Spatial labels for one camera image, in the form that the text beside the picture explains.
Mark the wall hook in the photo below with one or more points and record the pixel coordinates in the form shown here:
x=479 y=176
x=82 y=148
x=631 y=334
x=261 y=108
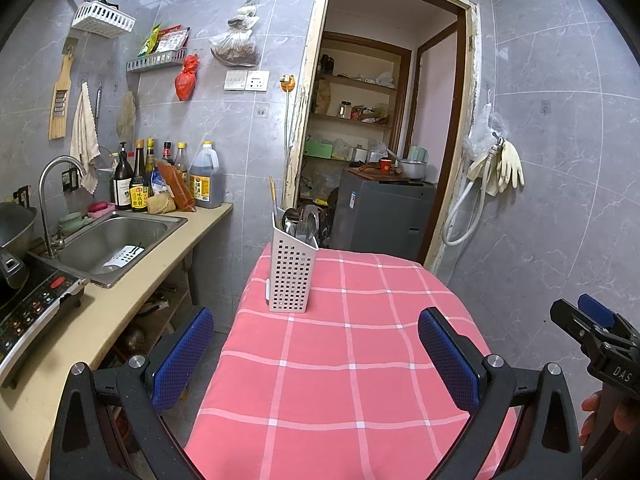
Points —
x=546 y=106

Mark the clear bag of dried goods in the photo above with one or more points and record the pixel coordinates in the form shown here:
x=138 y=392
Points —
x=235 y=47

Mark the wooden cutting board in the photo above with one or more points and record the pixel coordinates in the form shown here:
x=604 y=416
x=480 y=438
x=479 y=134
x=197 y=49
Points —
x=372 y=174

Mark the steel fork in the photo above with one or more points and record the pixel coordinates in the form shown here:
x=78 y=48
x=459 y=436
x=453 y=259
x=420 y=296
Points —
x=301 y=233

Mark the wooden shelf unit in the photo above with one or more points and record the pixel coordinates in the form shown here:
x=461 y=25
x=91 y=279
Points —
x=360 y=85

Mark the cream rubber glove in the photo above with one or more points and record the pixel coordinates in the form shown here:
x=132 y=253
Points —
x=485 y=175
x=511 y=165

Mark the green ceramic pot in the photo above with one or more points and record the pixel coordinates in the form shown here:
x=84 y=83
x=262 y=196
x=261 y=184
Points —
x=71 y=222

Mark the red seasoning packet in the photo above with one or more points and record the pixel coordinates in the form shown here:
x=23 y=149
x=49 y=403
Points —
x=175 y=40

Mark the wooden chopstick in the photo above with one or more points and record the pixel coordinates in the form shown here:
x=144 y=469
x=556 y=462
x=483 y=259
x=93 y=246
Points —
x=272 y=195
x=276 y=207

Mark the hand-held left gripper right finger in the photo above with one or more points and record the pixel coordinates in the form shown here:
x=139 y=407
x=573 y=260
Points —
x=450 y=360

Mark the pink soap dish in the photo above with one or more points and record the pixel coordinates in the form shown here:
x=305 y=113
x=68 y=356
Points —
x=100 y=209

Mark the orange plug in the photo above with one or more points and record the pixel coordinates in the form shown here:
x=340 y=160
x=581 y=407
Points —
x=286 y=82

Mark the blue and white packet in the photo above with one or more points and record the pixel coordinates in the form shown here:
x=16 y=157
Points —
x=158 y=182

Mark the white perforated utensil holder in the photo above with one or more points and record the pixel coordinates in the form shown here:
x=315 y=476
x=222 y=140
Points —
x=292 y=280

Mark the glass jar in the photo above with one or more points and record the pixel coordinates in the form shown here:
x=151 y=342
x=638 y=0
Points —
x=345 y=110

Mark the black wall socket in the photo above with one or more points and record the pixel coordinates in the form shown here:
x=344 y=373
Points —
x=20 y=196
x=69 y=180

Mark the dark wok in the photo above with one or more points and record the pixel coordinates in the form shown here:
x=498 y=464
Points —
x=15 y=225

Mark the white wall switch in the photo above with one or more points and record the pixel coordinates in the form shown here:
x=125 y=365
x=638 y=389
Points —
x=235 y=80

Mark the dark glass bottle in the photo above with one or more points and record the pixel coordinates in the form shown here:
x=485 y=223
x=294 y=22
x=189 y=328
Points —
x=150 y=160

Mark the steel sink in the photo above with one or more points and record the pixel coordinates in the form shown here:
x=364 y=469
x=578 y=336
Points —
x=115 y=240

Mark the white wall socket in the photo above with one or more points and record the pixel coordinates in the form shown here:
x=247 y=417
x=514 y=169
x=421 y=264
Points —
x=257 y=81

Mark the orange snack packet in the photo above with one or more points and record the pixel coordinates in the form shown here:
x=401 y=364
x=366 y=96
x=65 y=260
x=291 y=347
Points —
x=177 y=187

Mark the steel faucet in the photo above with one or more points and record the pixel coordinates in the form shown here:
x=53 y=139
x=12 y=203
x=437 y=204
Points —
x=44 y=195

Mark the red plastic bag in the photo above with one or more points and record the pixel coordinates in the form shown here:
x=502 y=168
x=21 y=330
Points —
x=186 y=80

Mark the sauce bottle with yellow cap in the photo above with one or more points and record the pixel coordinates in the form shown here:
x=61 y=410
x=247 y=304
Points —
x=181 y=162

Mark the clear plastic bag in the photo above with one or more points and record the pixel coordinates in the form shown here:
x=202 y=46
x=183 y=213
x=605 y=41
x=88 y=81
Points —
x=482 y=130

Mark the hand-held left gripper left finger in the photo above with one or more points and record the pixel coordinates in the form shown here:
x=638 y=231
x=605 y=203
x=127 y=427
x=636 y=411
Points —
x=185 y=355

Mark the wooden grater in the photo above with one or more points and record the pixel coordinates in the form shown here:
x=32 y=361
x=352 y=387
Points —
x=60 y=105

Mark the hanging loofah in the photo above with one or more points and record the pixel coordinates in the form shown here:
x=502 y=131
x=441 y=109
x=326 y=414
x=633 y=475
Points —
x=126 y=117

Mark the black induction cooker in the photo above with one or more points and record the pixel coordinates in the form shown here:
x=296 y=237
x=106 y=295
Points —
x=35 y=305

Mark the person's right hand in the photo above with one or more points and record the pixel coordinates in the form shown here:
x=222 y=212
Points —
x=590 y=420

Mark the grey wall rack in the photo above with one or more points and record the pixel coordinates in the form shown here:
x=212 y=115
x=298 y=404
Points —
x=155 y=61

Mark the green seasoning packet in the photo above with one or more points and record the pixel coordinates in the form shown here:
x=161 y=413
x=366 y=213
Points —
x=149 y=42

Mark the beige cloth towel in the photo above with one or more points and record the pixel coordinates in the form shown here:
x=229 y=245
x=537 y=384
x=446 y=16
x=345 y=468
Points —
x=84 y=140

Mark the grey cabinet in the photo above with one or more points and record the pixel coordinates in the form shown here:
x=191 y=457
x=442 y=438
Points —
x=380 y=215

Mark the sauce bottle with yellow label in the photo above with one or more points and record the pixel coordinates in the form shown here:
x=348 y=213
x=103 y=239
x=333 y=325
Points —
x=139 y=195

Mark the dark bottle with white label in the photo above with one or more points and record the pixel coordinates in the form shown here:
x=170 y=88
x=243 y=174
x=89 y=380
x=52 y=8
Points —
x=122 y=187

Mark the red cup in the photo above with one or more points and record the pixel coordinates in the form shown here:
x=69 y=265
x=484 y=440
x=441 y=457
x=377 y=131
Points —
x=385 y=166

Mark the large dark oil jug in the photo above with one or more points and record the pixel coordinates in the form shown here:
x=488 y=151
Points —
x=206 y=180

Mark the pink checked tablecloth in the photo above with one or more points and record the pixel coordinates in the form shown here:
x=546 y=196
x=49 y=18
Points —
x=325 y=385

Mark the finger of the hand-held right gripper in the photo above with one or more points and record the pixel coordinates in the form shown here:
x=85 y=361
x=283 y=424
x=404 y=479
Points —
x=595 y=309
x=575 y=322

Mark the brown paper bag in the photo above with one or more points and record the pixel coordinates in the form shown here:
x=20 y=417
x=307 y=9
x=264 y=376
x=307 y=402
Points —
x=323 y=97

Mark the grey cooker pot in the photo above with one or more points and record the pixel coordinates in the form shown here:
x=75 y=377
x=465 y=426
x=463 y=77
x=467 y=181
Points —
x=414 y=167

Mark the wooden door frame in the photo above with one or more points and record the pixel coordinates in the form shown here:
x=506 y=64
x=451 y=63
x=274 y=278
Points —
x=465 y=110

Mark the green box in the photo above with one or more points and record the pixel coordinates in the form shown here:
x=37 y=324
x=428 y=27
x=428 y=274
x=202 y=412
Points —
x=318 y=150

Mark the dark bottle with red cap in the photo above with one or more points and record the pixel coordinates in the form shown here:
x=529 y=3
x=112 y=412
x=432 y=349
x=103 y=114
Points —
x=168 y=154

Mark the white wall rack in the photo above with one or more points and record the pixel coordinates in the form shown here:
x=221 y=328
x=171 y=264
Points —
x=102 y=20

